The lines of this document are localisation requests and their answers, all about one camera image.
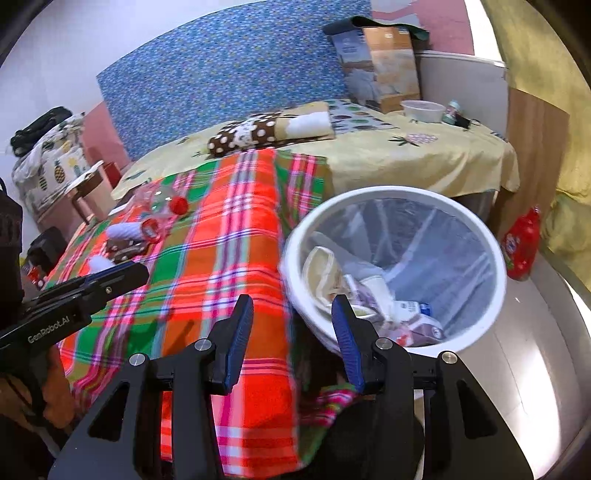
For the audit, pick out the black boxy bag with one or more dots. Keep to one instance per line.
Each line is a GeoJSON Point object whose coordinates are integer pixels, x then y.
{"type": "Point", "coordinates": [46, 247]}

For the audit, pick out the yellow pineapple print bed sheet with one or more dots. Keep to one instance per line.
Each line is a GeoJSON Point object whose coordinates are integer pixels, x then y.
{"type": "Point", "coordinates": [415, 157]}

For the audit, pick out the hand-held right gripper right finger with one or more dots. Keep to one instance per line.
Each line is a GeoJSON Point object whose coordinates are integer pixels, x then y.
{"type": "Point", "coordinates": [346, 341]}

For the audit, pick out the brown polka dot patchwork pillow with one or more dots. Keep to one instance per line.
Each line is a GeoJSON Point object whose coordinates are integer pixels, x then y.
{"type": "Point", "coordinates": [240, 134]}

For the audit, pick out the small red bottle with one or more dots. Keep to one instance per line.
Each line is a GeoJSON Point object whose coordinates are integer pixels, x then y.
{"type": "Point", "coordinates": [34, 273]}

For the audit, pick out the pink storage box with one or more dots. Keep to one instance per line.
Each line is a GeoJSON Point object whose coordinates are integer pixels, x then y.
{"type": "Point", "coordinates": [110, 174]}

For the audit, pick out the clear plastic bottle red cap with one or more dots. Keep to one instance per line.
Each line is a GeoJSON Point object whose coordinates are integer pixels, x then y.
{"type": "Point", "coordinates": [161, 201]}

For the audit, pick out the yellow green curtain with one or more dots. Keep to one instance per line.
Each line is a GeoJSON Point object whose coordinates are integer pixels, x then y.
{"type": "Point", "coordinates": [554, 69]}

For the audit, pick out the red detergent bottle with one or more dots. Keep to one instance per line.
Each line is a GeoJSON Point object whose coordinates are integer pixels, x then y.
{"type": "Point", "coordinates": [521, 249]}

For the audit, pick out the small green capped bottle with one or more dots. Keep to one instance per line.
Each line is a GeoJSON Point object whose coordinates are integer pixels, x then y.
{"type": "Point", "coordinates": [450, 113]}

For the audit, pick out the beige paper bag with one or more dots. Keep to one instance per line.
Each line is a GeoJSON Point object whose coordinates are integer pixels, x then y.
{"type": "Point", "coordinates": [323, 272]}

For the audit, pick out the foil wrapper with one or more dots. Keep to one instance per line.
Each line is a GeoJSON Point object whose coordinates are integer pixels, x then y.
{"type": "Point", "coordinates": [127, 248]}

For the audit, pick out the red green plaid blanket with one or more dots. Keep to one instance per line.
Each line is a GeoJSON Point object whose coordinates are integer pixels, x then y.
{"type": "Point", "coordinates": [231, 230]}

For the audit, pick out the red juice carton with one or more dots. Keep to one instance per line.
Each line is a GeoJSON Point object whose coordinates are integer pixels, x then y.
{"type": "Point", "coordinates": [420, 330]}

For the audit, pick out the printed cardboard box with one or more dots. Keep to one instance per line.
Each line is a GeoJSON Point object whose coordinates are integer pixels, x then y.
{"type": "Point", "coordinates": [383, 69]}

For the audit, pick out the white pineapple print storage bag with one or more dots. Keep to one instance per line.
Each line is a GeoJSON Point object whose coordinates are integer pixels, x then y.
{"type": "Point", "coordinates": [55, 166]}

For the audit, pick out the dark cloth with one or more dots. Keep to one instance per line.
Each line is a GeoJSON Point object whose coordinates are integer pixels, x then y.
{"type": "Point", "coordinates": [369, 443]}

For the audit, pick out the white cabinet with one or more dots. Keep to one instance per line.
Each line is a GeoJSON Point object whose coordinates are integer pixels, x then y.
{"type": "Point", "coordinates": [461, 78]}

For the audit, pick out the small black device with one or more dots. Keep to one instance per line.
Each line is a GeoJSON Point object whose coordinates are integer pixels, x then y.
{"type": "Point", "coordinates": [463, 122]}

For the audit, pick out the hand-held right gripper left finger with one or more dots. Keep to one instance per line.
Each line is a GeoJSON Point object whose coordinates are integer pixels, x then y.
{"type": "Point", "coordinates": [238, 341]}

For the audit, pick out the white bowl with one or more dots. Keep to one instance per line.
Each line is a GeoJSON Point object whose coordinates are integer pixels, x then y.
{"type": "Point", "coordinates": [422, 110]}

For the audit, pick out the white foam net sleeve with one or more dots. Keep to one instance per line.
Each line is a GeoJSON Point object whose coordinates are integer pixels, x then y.
{"type": "Point", "coordinates": [124, 230]}

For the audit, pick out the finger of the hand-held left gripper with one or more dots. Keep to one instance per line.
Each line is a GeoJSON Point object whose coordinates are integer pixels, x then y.
{"type": "Point", "coordinates": [113, 271]}
{"type": "Point", "coordinates": [124, 280]}

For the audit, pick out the blue floral headboard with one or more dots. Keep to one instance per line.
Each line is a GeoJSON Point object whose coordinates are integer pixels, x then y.
{"type": "Point", "coordinates": [221, 69]}

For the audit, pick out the beige mug with brown lid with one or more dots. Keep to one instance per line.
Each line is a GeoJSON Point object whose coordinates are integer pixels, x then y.
{"type": "Point", "coordinates": [99, 201]}

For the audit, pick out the wooden board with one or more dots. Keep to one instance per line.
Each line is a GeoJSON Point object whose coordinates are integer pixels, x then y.
{"type": "Point", "coordinates": [531, 152]}

